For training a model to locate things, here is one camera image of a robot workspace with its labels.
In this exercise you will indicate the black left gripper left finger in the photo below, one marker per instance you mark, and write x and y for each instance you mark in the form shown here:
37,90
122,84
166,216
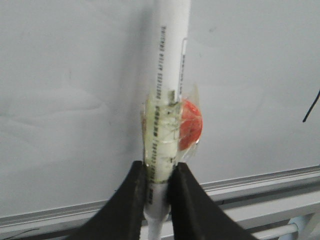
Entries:
122,215

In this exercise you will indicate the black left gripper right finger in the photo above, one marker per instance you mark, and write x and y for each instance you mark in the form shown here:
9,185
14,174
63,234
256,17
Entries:
195,216

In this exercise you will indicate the red round magnet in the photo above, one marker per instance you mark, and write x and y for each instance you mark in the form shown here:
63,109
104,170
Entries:
191,125

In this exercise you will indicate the white whiteboard marker black cap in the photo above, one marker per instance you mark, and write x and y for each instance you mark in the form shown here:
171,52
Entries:
163,108

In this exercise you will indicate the white metal whiteboard stand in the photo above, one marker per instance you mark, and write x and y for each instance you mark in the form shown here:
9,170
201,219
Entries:
248,213

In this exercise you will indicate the white whiteboard with aluminium frame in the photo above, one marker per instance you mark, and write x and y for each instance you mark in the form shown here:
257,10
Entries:
74,75

